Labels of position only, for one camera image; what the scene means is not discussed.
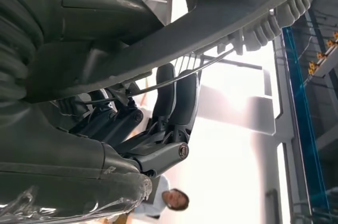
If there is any blue metal shelf rack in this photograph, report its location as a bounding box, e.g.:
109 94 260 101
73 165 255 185
281 26 330 216

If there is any person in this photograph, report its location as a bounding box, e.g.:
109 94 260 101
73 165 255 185
104 175 190 224

